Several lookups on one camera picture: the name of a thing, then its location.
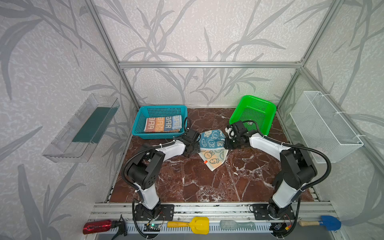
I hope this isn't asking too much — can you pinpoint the clear plastic wall tray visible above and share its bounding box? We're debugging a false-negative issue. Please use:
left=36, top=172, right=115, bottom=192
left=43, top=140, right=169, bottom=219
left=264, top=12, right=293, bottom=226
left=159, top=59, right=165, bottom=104
left=43, top=94, right=120, bottom=163

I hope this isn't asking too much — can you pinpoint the orange beige lettered towel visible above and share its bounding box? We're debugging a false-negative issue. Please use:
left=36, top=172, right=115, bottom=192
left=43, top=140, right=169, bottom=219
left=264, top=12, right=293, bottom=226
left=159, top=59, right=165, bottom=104
left=144, top=115, right=182, bottom=133

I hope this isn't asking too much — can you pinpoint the left controller board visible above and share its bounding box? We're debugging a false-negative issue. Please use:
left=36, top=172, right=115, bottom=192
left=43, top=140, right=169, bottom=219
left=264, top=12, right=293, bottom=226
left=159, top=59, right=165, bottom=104
left=143, top=223, right=162, bottom=232

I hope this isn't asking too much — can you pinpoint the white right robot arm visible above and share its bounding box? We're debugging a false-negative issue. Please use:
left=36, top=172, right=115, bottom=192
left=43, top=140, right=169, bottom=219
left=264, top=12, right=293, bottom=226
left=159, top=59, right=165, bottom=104
left=225, top=120, right=332, bottom=220

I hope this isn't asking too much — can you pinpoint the teal plastic basket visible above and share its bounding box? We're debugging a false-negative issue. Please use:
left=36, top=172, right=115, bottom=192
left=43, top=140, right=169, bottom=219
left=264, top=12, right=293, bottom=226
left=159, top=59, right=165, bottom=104
left=132, top=105, right=188, bottom=140

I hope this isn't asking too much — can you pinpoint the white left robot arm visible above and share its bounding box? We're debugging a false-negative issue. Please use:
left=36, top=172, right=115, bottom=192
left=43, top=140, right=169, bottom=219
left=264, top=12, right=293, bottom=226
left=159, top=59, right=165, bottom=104
left=121, top=118, right=201, bottom=221

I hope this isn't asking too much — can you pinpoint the blue bunny towel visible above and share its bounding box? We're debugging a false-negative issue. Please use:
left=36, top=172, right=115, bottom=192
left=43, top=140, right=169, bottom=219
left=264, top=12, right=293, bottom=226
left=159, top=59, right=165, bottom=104
left=199, top=130, right=229, bottom=172

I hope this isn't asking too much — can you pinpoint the pale green brush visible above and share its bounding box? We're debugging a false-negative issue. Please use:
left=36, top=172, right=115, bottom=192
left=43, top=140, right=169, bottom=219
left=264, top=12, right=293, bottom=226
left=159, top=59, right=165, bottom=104
left=220, top=220, right=256, bottom=230

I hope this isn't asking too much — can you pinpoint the right controller board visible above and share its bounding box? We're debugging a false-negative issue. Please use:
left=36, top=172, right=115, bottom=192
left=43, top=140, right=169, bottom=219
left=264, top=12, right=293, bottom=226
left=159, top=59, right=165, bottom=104
left=270, top=223, right=293, bottom=233

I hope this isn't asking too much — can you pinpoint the pink object in wire basket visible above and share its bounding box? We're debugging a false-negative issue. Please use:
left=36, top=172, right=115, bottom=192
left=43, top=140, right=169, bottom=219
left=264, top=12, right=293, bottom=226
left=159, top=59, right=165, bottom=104
left=310, top=149, right=324, bottom=158

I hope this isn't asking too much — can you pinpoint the green plastic basket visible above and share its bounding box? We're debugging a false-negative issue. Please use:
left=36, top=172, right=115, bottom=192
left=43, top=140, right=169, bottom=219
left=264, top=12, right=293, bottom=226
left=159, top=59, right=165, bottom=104
left=229, top=95, right=277, bottom=135

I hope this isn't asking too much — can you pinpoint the yellow toy shovel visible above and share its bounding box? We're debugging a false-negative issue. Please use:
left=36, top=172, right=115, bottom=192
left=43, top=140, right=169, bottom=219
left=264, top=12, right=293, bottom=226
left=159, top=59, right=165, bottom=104
left=167, top=217, right=210, bottom=235

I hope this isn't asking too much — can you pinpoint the white wire wall basket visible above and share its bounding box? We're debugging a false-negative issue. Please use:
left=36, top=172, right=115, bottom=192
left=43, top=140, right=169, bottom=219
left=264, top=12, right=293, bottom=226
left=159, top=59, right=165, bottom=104
left=290, top=91, right=364, bottom=163

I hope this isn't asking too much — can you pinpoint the blue toy shovel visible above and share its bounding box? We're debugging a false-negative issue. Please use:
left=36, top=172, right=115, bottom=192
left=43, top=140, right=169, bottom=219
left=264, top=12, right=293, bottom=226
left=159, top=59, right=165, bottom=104
left=299, top=216, right=342, bottom=231

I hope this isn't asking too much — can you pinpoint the red bottle with black trigger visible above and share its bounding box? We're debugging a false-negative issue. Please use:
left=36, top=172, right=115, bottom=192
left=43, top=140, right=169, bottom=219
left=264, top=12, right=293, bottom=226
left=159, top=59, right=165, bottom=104
left=83, top=215, right=128, bottom=240

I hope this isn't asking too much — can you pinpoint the controller board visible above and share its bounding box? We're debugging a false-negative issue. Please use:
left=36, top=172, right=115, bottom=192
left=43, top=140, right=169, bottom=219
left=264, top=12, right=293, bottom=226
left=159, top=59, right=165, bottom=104
left=270, top=223, right=293, bottom=233
left=143, top=223, right=162, bottom=232

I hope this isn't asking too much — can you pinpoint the aluminium frame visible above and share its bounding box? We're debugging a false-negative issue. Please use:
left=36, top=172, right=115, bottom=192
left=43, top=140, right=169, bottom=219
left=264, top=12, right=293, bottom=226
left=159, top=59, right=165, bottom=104
left=83, top=0, right=384, bottom=211

